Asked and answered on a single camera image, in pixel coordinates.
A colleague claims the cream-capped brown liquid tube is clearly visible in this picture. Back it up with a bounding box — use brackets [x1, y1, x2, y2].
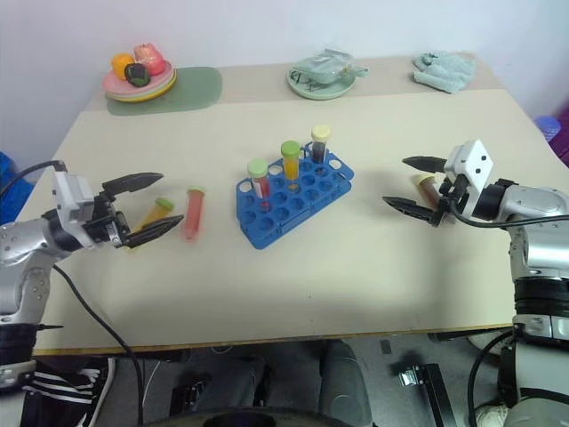
[412, 173, 442, 208]

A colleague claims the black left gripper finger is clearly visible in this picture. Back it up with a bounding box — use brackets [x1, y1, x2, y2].
[100, 172, 165, 197]
[119, 214, 186, 250]

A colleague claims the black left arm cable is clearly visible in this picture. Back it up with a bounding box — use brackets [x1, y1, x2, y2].
[0, 160, 68, 197]
[51, 263, 146, 427]

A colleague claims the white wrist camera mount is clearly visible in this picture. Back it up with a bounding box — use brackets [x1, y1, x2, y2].
[51, 171, 97, 233]
[443, 139, 496, 215]

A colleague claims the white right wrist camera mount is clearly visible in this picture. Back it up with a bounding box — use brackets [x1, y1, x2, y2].
[443, 139, 496, 215]

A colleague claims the black metal bracket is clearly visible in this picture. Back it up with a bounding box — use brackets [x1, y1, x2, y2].
[389, 362, 460, 427]

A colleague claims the black right body cable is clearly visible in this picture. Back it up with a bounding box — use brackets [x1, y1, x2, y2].
[466, 327, 517, 427]

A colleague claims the yellow plate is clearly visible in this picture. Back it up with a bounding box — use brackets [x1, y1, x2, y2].
[104, 75, 179, 105]

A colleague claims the thin white cable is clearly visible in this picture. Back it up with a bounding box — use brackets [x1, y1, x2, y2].
[140, 357, 166, 427]

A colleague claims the pink plate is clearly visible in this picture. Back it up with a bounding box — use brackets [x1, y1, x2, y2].
[102, 60, 174, 97]

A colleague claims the green placemat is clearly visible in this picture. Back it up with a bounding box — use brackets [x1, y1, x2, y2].
[105, 66, 224, 118]

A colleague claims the white shoe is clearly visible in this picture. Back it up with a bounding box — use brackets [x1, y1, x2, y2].
[474, 401, 510, 427]
[466, 331, 517, 353]

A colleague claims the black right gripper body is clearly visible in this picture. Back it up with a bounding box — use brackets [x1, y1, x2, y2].
[437, 172, 469, 227]

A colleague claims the pink toy peach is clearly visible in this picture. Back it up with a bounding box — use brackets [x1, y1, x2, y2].
[133, 42, 166, 77]

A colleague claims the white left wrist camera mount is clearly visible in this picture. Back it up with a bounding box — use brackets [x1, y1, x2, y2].
[51, 171, 97, 233]

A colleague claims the dark toy fruit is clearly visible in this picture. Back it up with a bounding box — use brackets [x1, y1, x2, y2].
[124, 62, 152, 87]

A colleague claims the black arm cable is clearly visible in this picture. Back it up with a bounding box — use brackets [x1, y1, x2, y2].
[447, 198, 513, 230]
[0, 160, 68, 197]
[51, 263, 146, 427]

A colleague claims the green-capped red liquid tube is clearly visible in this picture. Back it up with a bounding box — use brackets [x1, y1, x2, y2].
[182, 185, 209, 242]
[246, 157, 273, 202]

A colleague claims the pale green cloth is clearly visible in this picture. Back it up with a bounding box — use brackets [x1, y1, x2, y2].
[410, 50, 477, 95]

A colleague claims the blue object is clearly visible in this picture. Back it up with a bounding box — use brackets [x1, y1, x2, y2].
[0, 150, 33, 197]

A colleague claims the yellow-capped dark liquid tube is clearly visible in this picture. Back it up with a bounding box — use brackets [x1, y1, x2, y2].
[310, 125, 333, 164]

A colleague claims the pale green plate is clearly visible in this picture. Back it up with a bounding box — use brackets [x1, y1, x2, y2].
[285, 66, 357, 101]

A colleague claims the green-capped orange liquid tube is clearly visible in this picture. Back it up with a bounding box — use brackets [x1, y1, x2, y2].
[279, 140, 301, 181]
[132, 197, 174, 233]

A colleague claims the blue test tube rack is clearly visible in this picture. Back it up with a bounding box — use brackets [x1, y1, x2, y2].
[235, 141, 358, 252]

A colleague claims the purple object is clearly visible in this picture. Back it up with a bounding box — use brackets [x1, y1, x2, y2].
[534, 115, 569, 169]

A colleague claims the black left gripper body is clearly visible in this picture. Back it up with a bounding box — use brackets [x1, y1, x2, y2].
[83, 189, 132, 249]

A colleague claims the black white striped clothing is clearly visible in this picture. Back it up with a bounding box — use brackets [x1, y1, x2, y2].
[20, 354, 117, 427]

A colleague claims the orange toy fruit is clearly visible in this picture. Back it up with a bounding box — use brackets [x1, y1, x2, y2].
[110, 52, 136, 81]

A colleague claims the clear plastic bag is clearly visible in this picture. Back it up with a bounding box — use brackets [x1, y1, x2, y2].
[305, 47, 356, 74]

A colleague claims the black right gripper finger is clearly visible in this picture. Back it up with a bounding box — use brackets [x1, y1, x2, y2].
[382, 196, 440, 228]
[401, 155, 448, 175]

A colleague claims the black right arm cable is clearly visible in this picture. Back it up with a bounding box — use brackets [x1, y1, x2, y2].
[447, 198, 513, 230]

